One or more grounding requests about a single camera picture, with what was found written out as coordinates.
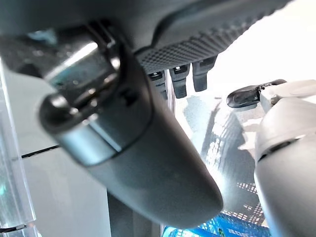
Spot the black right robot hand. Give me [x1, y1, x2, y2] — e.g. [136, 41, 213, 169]
[0, 0, 289, 229]

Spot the silver right robot leg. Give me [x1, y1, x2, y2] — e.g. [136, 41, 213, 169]
[226, 79, 316, 237]

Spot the black metal shelf board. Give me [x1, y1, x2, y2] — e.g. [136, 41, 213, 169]
[0, 59, 38, 233]

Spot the blue plastic shopping basket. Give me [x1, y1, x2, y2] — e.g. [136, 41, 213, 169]
[160, 181, 272, 237]

